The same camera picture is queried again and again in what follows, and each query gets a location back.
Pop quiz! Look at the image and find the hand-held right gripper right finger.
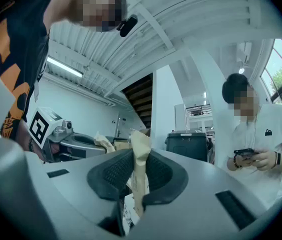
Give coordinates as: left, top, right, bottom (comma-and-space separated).
130, 148, 267, 240

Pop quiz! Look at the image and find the large arched window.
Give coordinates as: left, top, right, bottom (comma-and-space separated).
259, 38, 282, 125

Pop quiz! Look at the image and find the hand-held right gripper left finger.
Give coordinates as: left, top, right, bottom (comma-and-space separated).
24, 147, 134, 240

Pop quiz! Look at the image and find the black head-mounted camera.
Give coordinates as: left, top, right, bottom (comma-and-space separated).
115, 14, 139, 38

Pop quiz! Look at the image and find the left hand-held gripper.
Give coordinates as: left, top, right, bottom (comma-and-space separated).
28, 106, 108, 164

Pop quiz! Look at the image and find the large brown cardboard box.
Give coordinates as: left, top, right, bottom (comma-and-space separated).
113, 139, 133, 151

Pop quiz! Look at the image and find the fluorescent tube ceiling light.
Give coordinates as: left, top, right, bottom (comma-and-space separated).
46, 56, 84, 79

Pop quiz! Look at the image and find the large black machine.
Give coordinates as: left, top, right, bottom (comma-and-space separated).
165, 130, 210, 163

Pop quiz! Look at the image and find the person's head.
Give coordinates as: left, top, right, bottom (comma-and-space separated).
43, 0, 128, 34

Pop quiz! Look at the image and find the white wall air conditioner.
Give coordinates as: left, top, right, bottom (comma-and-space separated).
237, 41, 253, 65

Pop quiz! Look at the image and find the person's black orange-print t-shirt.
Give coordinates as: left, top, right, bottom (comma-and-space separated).
0, 0, 59, 141

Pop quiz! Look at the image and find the person's left forearm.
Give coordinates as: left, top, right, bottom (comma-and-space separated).
15, 120, 46, 164

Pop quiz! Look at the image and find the white cabinet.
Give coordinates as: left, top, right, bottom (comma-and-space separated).
174, 103, 190, 131

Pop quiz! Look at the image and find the dark wooden staircase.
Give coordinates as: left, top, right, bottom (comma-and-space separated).
121, 72, 154, 130

